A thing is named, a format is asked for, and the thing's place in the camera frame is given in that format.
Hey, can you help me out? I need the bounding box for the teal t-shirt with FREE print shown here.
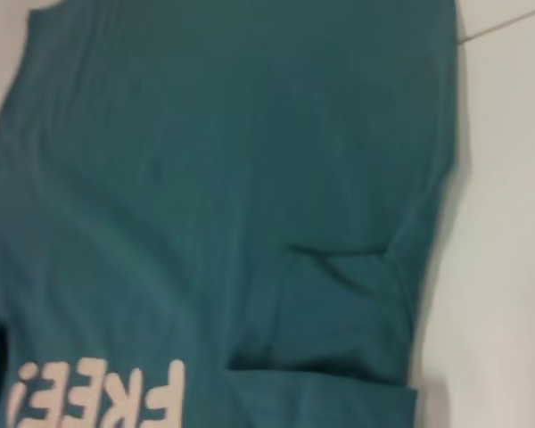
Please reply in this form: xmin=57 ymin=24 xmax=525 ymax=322
xmin=0 ymin=0 xmax=464 ymax=428

